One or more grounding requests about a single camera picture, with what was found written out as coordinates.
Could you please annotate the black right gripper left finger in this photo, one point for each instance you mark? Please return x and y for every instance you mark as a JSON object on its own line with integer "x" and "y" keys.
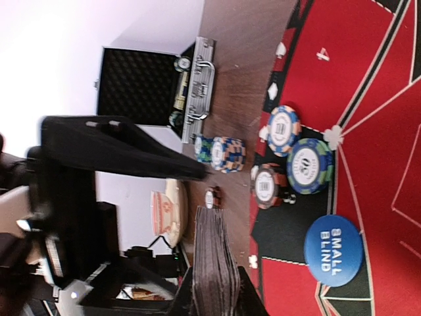
{"x": 116, "y": 145}

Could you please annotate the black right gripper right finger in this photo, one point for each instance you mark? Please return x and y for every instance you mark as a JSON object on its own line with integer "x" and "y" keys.
{"x": 232, "y": 294}

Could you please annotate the grey card deck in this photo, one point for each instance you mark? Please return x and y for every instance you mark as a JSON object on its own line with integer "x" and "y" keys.
{"x": 212, "y": 251}

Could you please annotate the green blue chip stack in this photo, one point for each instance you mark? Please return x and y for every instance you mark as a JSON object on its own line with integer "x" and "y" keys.
{"x": 202, "y": 148}

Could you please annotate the brown red chip stack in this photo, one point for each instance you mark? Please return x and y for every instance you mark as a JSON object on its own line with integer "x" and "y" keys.
{"x": 213, "y": 197}

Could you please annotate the brown poker chip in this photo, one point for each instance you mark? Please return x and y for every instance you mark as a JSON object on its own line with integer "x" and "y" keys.
{"x": 268, "y": 184}

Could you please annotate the green poker chip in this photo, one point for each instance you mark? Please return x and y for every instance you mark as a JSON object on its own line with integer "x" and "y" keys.
{"x": 310, "y": 166}

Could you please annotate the white grey poker chip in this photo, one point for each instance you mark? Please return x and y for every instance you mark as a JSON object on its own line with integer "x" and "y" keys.
{"x": 284, "y": 130}

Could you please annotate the aluminium poker case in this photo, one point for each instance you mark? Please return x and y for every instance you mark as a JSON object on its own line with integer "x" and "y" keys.
{"x": 159, "y": 89}

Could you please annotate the beige red patterned bowl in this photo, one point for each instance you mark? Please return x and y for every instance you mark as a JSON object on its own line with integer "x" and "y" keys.
{"x": 170, "y": 211}

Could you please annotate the blue small blind button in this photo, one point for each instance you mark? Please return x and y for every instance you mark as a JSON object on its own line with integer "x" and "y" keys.
{"x": 333, "y": 250}

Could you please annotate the round red black poker mat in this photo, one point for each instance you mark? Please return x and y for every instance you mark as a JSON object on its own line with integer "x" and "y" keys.
{"x": 351, "y": 71}

